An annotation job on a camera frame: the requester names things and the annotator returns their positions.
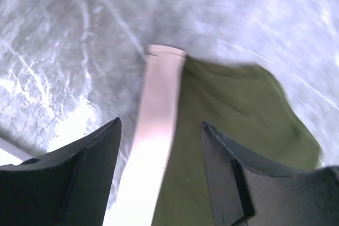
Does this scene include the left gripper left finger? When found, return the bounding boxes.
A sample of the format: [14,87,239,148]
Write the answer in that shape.
[1,118,122,226]

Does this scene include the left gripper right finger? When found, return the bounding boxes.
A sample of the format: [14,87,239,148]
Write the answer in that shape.
[201,123,338,226]

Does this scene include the olive green underwear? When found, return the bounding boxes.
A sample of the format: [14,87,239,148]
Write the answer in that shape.
[102,43,324,226]

